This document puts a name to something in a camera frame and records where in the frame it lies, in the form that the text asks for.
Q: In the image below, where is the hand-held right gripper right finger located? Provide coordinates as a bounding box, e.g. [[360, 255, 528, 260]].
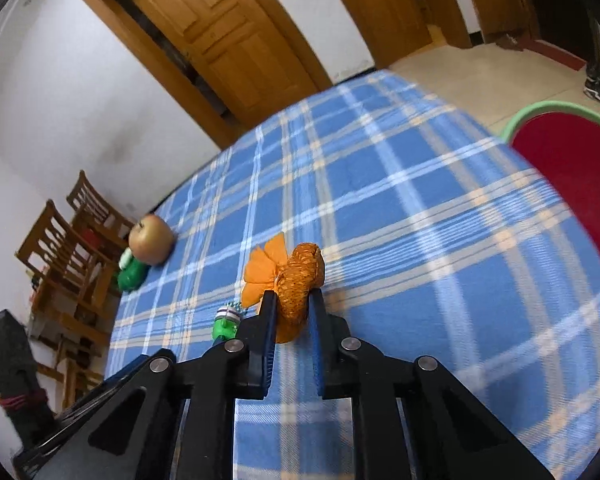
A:
[[307, 290, 556, 480]]

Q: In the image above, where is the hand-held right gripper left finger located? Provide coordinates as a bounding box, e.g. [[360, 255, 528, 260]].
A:
[[27, 290, 279, 480]]

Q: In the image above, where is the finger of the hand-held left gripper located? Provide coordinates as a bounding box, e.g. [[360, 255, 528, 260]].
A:
[[11, 355, 151, 480]]

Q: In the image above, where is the small green white bottle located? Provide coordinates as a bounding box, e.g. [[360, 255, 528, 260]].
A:
[[210, 303, 244, 347]]

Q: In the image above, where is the orange mesh net bag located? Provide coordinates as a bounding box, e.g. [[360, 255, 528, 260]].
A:
[[241, 232, 327, 345]]

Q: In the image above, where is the green bin with red liner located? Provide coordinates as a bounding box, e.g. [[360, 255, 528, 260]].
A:
[[499, 101, 600, 282]]

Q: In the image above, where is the wooden chair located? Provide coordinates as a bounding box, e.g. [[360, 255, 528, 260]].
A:
[[65, 169, 137, 261], [14, 199, 127, 342], [29, 305, 112, 412]]

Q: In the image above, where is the green clover-shaped container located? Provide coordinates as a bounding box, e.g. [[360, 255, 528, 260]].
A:
[[117, 247, 150, 292]]

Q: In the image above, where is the red yellow apple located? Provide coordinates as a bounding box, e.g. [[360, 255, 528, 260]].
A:
[[128, 213, 175, 266]]

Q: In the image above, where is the blue plaid tablecloth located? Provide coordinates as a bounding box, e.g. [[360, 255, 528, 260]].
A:
[[102, 69, 600, 480]]

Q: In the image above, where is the wooden panel door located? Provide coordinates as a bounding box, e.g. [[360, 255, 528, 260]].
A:
[[80, 0, 334, 151], [312, 0, 541, 69]]

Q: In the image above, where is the red door mat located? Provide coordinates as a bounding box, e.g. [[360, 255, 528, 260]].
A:
[[524, 39, 589, 69]]

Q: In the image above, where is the black bag with red cord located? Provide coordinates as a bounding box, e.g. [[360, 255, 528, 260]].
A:
[[0, 309, 57, 455]]

